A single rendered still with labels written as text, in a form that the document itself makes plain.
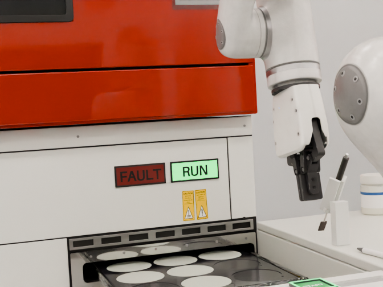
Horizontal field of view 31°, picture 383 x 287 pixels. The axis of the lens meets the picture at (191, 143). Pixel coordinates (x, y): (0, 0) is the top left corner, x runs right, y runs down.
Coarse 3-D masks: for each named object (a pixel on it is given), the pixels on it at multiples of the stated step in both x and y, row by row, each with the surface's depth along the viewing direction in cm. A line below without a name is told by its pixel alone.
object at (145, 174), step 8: (120, 168) 153; (128, 168) 154; (136, 168) 154; (144, 168) 155; (152, 168) 156; (160, 168) 156; (120, 176) 153; (128, 176) 154; (136, 176) 154; (144, 176) 155; (152, 176) 156; (160, 176) 156; (120, 184) 153; (128, 184) 154
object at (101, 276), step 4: (92, 264) 155; (92, 268) 152; (96, 268) 151; (96, 272) 148; (100, 272) 147; (96, 276) 147; (100, 276) 144; (104, 276) 144; (100, 280) 142; (104, 284) 138; (108, 284) 136
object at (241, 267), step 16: (160, 256) 161; (192, 256) 159; (240, 256) 157; (112, 272) 148; (128, 272) 147; (160, 272) 145; (224, 272) 142; (240, 272) 142; (256, 272) 141; (272, 272) 140
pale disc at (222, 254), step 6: (210, 252) 162; (216, 252) 162; (222, 252) 162; (228, 252) 161; (234, 252) 161; (204, 258) 157; (210, 258) 156; (216, 258) 156; (222, 258) 156; (228, 258) 155
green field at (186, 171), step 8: (216, 160) 160; (176, 168) 157; (184, 168) 158; (192, 168) 158; (200, 168) 159; (208, 168) 160; (216, 168) 160; (176, 176) 157; (184, 176) 158; (192, 176) 158; (200, 176) 159; (208, 176) 160; (216, 176) 160
